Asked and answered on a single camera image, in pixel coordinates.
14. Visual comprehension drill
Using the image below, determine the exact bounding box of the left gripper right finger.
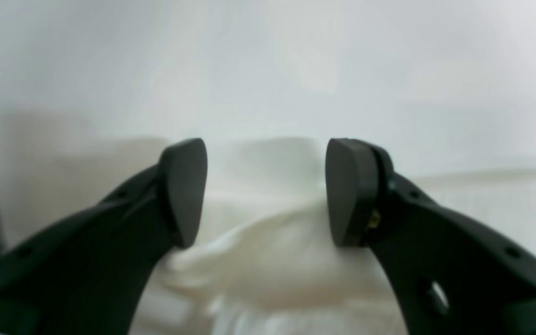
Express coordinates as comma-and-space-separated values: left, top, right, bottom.
325, 138, 536, 335

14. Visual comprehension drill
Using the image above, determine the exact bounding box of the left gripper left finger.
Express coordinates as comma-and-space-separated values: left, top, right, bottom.
0, 138, 207, 335

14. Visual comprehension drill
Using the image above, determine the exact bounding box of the white printed t-shirt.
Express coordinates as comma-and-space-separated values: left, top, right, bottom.
130, 138, 536, 335

